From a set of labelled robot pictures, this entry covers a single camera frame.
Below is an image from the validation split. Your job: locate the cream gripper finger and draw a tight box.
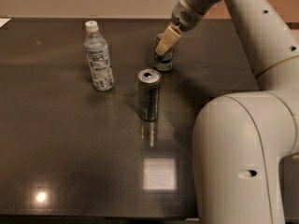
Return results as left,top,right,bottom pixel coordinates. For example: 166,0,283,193
155,23,182,55

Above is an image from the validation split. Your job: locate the green white 7up can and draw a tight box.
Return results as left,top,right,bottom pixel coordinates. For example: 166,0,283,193
154,48,174,72

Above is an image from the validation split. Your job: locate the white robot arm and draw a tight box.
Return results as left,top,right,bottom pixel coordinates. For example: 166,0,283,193
156,0,299,224

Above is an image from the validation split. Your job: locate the silver redbull can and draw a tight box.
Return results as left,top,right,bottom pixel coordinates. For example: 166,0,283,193
138,69,161,121

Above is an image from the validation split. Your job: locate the clear plastic water bottle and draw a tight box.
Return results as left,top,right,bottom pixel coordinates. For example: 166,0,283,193
84,21,114,91

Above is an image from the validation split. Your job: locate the white paper sheet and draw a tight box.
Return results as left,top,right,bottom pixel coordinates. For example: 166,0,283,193
0,18,10,29

